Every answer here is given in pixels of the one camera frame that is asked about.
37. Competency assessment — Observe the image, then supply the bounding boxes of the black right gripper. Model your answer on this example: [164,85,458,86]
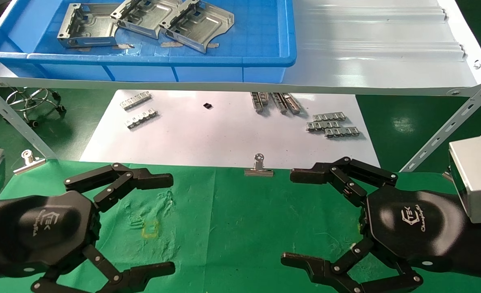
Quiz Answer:
[281,187,467,293]

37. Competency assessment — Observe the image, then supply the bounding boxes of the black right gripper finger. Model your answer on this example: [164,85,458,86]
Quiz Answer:
[290,157,398,206]

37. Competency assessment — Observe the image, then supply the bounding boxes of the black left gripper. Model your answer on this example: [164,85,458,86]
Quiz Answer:
[0,163,176,293]

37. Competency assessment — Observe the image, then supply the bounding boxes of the silver sheet metal bracket part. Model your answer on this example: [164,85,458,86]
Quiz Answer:
[110,0,183,40]
[57,3,121,49]
[159,0,235,55]

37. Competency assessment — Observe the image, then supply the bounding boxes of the silver binder clip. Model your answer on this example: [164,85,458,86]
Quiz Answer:
[13,150,46,175]
[244,153,274,177]

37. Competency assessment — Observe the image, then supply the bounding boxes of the small metal clip strip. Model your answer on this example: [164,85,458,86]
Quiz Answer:
[125,108,159,130]
[324,127,361,139]
[306,120,341,133]
[313,113,347,122]
[120,92,152,111]

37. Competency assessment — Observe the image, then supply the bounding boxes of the green cloth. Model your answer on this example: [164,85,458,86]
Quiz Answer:
[0,159,481,293]

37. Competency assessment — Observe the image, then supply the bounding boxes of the white sheet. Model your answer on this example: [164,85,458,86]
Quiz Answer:
[80,90,383,172]

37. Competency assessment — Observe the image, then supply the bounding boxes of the white metal shelf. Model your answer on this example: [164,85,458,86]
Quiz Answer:
[0,0,481,97]

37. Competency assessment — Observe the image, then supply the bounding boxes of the blue plastic bin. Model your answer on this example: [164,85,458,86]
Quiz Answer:
[0,0,297,83]

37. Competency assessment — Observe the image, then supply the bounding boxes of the slotted white angle brace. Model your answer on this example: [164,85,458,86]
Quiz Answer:
[0,79,58,160]
[399,71,481,173]

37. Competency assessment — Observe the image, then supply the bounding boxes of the chrome stool base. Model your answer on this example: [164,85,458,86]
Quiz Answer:
[5,87,67,127]

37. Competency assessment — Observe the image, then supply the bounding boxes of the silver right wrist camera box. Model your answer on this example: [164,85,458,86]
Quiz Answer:
[448,136,481,225]

